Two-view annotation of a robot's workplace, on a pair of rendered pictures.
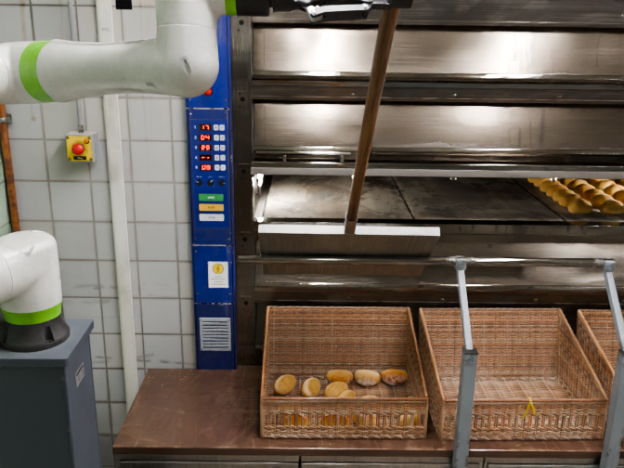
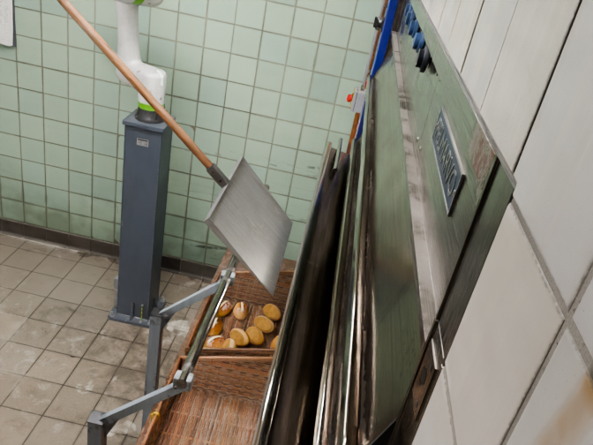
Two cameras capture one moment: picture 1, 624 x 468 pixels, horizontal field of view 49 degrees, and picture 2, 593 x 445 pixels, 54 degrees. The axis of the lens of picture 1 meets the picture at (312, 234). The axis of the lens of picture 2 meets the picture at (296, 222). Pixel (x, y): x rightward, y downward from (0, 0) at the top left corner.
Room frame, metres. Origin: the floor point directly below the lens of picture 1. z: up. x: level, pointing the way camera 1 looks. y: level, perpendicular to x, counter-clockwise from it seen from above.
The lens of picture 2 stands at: (2.34, -2.03, 2.24)
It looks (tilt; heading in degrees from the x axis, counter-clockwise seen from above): 28 degrees down; 92
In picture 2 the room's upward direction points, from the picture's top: 12 degrees clockwise
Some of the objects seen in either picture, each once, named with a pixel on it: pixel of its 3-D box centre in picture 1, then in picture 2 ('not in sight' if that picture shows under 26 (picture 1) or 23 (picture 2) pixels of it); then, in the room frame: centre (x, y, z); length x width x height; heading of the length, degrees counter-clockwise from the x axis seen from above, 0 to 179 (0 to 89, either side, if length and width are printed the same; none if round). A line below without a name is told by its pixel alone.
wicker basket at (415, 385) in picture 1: (340, 367); (258, 320); (2.20, -0.11, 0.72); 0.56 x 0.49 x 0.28; 91
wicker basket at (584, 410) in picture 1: (504, 369); (225, 429); (2.20, -0.70, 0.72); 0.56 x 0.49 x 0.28; 92
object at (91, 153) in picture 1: (82, 147); (359, 100); (2.41, 0.82, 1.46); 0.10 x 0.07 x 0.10; 90
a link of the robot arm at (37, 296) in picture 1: (23, 276); (150, 86); (1.41, 0.63, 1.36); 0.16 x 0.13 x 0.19; 151
